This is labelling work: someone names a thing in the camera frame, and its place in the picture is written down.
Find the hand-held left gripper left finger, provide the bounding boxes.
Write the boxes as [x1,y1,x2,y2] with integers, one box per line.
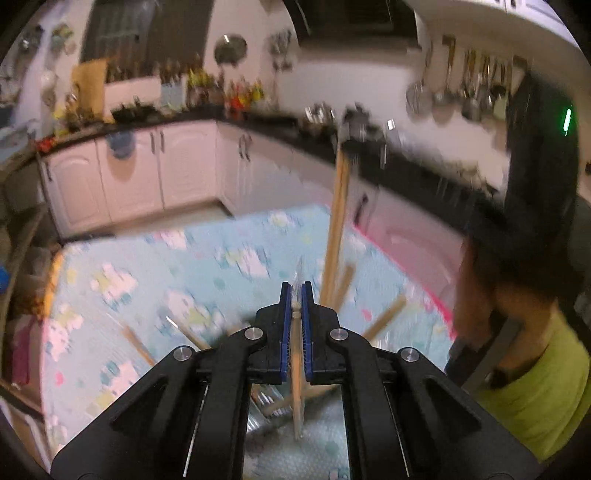
[50,281,294,480]

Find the white wall cabinets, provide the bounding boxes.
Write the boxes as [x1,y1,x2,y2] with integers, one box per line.
[406,0,568,33]

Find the pink plastic box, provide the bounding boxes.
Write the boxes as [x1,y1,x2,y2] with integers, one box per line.
[9,318,44,388]

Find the hanging steel pot lid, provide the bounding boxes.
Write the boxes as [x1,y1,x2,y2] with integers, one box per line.
[213,33,249,65]

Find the small hanging metal tools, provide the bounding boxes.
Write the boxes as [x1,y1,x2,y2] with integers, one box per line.
[268,30,296,70]

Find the steel trays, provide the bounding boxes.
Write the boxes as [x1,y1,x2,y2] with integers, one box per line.
[302,102,338,134]

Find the wooden storage shelf with pots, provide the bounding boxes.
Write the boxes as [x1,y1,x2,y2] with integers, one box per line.
[0,138,54,352]

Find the blue plastic hanging bin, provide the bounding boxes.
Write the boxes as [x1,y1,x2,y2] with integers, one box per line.
[108,131,136,160]

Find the row of hanging kitchen utensils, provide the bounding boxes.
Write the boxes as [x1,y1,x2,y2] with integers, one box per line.
[405,34,529,125]

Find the black wok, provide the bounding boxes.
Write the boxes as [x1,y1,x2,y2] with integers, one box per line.
[111,104,160,123]

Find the person's right forearm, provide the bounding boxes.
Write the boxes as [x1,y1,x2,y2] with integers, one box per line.
[471,314,591,462]

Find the dark kitchen window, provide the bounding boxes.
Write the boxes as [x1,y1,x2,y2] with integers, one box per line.
[81,0,215,77]

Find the white base cabinets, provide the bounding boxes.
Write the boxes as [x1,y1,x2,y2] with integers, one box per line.
[34,111,509,296]

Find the row of condiment bottles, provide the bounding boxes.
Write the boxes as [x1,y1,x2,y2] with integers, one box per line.
[187,69,266,112]

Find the cat print blue blanket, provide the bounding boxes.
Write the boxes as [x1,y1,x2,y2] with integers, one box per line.
[39,205,462,480]

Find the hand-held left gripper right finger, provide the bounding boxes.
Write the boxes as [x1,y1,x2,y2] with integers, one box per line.
[301,281,541,480]

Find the wooden cutting board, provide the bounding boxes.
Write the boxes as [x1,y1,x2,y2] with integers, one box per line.
[71,58,109,123]

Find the light blue knife holder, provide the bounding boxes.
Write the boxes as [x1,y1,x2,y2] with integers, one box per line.
[159,80,188,109]

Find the pile of wooden chopsticks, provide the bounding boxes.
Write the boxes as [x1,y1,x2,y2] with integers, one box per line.
[121,138,408,416]

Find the black range hood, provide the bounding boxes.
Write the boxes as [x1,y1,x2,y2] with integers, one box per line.
[281,0,423,51]

